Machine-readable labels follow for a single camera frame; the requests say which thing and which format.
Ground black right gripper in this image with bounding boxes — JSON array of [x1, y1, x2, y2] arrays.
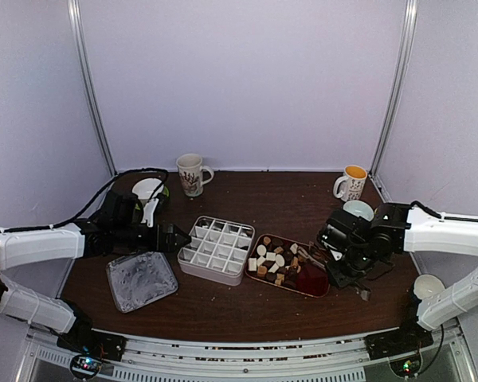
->
[[325, 241, 378, 290]]

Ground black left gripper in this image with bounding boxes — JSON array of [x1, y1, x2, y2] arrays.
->
[[113, 223, 192, 254]]

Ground metal serving tongs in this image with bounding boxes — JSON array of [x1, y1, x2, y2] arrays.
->
[[296, 242, 371, 302]]

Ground bunny print tin lid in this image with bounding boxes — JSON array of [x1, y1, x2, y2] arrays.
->
[[106, 251, 178, 314]]

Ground white divided tin box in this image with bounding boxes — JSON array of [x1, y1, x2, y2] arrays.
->
[[177, 216, 255, 287]]

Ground red chocolate tray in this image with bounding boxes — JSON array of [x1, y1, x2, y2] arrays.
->
[[244, 234, 331, 298]]

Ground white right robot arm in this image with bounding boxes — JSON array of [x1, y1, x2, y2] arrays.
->
[[317, 201, 478, 352]]

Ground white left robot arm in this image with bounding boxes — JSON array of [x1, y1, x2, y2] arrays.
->
[[0, 191, 191, 353]]

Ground white bowl green rim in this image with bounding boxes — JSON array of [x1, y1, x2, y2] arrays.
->
[[132, 177, 162, 201]]

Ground light blue bowl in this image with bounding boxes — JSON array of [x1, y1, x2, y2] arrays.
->
[[343, 200, 374, 221]]

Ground beige floral mug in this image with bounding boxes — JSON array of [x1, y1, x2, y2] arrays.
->
[[176, 154, 214, 197]]

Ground dark bowl white inside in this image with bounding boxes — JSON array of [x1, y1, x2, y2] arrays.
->
[[409, 274, 445, 302]]

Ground white mug yellow inside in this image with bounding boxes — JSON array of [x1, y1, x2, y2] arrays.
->
[[333, 165, 368, 202]]

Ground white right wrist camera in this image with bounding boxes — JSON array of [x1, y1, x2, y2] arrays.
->
[[328, 248, 343, 261]]

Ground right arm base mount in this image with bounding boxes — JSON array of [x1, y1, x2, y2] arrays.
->
[[364, 329, 433, 379]]

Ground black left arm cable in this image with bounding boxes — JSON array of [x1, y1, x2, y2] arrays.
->
[[47, 167, 170, 230]]

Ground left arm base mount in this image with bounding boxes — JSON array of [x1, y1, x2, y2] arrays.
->
[[55, 330, 127, 381]]

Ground metal front rail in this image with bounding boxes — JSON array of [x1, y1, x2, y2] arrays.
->
[[25, 332, 475, 382]]

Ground right aluminium frame post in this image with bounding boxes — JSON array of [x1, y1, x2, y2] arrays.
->
[[370, 0, 418, 180]]

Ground aluminium frame post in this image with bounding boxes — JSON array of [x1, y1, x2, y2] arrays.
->
[[370, 0, 418, 180], [67, 0, 117, 176]]

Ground left aluminium frame post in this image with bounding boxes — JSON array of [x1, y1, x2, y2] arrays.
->
[[67, 0, 117, 176]]

